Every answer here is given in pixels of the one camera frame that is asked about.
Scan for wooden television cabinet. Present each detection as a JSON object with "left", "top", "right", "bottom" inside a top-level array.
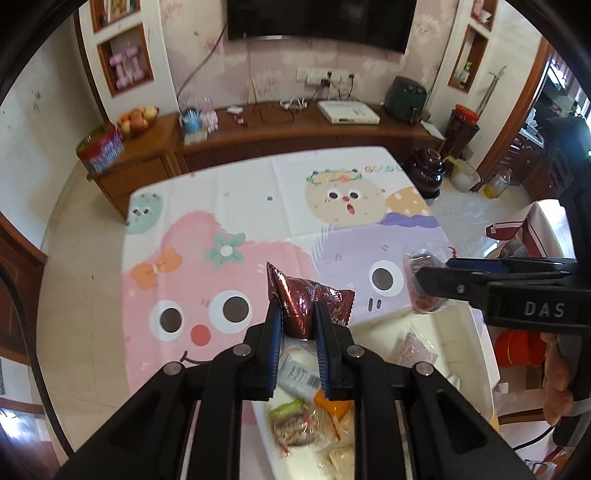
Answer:
[{"left": 87, "top": 102, "right": 446, "bottom": 222}]

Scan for wall-mounted television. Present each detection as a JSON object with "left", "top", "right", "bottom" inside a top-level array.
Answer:
[{"left": 226, "top": 0, "right": 417, "bottom": 54}]

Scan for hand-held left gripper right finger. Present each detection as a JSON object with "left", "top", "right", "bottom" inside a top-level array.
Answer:
[{"left": 313, "top": 300, "right": 525, "bottom": 480}]

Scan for purple snack packet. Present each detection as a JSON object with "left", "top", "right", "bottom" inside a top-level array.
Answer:
[{"left": 390, "top": 332, "right": 439, "bottom": 370}]

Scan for wooden door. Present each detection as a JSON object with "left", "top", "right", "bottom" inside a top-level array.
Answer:
[{"left": 0, "top": 212, "right": 47, "bottom": 365}]

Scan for pink toy figure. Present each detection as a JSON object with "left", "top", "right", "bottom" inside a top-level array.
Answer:
[{"left": 199, "top": 98, "right": 219, "bottom": 132}]

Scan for white plastic tray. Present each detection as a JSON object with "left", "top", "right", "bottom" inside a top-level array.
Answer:
[{"left": 249, "top": 305, "right": 502, "bottom": 480}]

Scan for white set-top box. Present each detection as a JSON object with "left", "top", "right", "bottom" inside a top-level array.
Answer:
[{"left": 317, "top": 99, "right": 380, "bottom": 125}]

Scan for dark ceramic jar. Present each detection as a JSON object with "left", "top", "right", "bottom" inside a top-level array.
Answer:
[{"left": 406, "top": 148, "right": 448, "bottom": 201}]

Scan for black television cable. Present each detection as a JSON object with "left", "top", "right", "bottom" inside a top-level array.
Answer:
[{"left": 178, "top": 21, "right": 229, "bottom": 112}]

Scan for tall dark jar red lid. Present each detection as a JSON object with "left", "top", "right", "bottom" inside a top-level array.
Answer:
[{"left": 445, "top": 104, "right": 481, "bottom": 160}]

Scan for pile of snack packets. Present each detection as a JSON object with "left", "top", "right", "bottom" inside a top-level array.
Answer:
[{"left": 268, "top": 346, "right": 358, "bottom": 480}]

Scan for dark green air fryer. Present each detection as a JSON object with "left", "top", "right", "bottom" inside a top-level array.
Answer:
[{"left": 385, "top": 76, "right": 428, "bottom": 123}]

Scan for white covered furniture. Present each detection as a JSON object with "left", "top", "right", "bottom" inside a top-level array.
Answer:
[{"left": 519, "top": 199, "right": 578, "bottom": 259}]

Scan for pink dumbbell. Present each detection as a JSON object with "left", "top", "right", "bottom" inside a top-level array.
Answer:
[
  {"left": 122, "top": 50, "right": 141, "bottom": 81},
  {"left": 110, "top": 55, "right": 130, "bottom": 88}
]

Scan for person's right hand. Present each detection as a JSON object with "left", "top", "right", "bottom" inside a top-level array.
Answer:
[{"left": 541, "top": 330, "right": 576, "bottom": 426}]

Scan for white mop pole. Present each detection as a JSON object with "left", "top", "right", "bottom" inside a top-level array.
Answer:
[{"left": 475, "top": 67, "right": 506, "bottom": 114}]

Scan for red bucket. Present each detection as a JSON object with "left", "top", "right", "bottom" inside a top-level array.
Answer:
[{"left": 494, "top": 330, "right": 548, "bottom": 367}]

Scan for yellow liquid bottle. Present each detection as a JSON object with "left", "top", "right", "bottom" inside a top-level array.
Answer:
[{"left": 484, "top": 168, "right": 513, "bottom": 199}]

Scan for cartoon printed tablecloth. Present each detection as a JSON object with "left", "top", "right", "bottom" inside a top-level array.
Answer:
[{"left": 121, "top": 147, "right": 502, "bottom": 467}]

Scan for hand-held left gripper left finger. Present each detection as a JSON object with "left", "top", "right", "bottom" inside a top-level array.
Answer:
[{"left": 55, "top": 299, "right": 284, "bottom": 480}]

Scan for reddish clear-wrapped snack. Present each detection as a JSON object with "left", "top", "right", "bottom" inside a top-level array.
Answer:
[{"left": 403, "top": 248, "right": 458, "bottom": 315}]

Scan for fruit bowl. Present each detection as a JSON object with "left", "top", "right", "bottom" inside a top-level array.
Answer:
[{"left": 116, "top": 106, "right": 160, "bottom": 138}]

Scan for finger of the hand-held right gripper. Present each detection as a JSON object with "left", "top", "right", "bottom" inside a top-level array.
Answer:
[
  {"left": 414, "top": 267, "right": 578, "bottom": 306},
  {"left": 445, "top": 257, "right": 579, "bottom": 274}
]

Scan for dark red foil packet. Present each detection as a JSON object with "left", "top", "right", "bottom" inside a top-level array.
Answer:
[{"left": 265, "top": 261, "right": 356, "bottom": 340}]

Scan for white bucket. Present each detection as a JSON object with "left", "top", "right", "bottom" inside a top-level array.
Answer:
[{"left": 445, "top": 157, "right": 481, "bottom": 192}]

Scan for black looped cable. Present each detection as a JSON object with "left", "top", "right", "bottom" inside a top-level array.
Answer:
[{"left": 256, "top": 107, "right": 296, "bottom": 124}]

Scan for picture frame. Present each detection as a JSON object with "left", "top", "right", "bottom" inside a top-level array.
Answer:
[{"left": 105, "top": 0, "right": 141, "bottom": 21}]

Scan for red round tin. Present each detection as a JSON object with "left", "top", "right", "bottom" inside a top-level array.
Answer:
[{"left": 76, "top": 124, "right": 124, "bottom": 175}]

